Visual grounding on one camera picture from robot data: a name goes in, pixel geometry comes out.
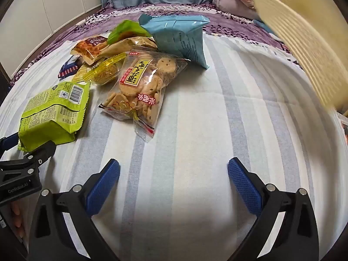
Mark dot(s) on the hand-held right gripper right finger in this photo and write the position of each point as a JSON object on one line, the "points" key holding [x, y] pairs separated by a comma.
{"points": [[243, 185]]}

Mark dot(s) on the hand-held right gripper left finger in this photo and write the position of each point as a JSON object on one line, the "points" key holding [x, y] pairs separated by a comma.
{"points": [[104, 185]]}

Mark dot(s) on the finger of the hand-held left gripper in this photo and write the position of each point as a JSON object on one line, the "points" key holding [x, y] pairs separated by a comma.
{"points": [[9, 142], [40, 153]]}

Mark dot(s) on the lime green snack packet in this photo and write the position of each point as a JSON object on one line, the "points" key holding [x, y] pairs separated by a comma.
{"points": [[51, 114]]}

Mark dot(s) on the blue red-striped snack packet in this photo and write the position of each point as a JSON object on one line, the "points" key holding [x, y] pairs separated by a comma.
{"points": [[69, 69]]}

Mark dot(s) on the clear biscuit bag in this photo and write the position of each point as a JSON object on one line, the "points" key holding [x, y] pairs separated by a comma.
{"points": [[141, 87]]}

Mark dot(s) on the yellow clear snack packet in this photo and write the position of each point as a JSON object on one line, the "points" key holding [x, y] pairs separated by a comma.
{"points": [[104, 70]]}

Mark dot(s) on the orange snack packet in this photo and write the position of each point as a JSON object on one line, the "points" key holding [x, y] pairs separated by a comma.
{"points": [[87, 47]]}

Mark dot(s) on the cream plastic basket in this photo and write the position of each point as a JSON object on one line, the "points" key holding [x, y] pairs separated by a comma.
{"points": [[299, 46]]}

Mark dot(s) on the green and tan snack bag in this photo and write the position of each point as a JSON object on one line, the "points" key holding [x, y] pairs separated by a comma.
{"points": [[127, 31]]}

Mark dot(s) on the light blue snack bag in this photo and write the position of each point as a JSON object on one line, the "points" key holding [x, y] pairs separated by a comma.
{"points": [[179, 38]]}

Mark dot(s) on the person's left hand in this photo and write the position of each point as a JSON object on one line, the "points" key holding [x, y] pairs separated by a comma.
{"points": [[18, 217]]}

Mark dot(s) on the white wardrobe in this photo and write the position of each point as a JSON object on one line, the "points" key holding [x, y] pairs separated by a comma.
{"points": [[40, 11]]}

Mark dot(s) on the purple floral blanket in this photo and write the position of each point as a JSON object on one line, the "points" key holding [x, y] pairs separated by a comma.
{"points": [[231, 24]]}

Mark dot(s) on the pink pillow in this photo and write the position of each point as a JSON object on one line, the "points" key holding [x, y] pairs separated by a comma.
{"points": [[231, 5]]}

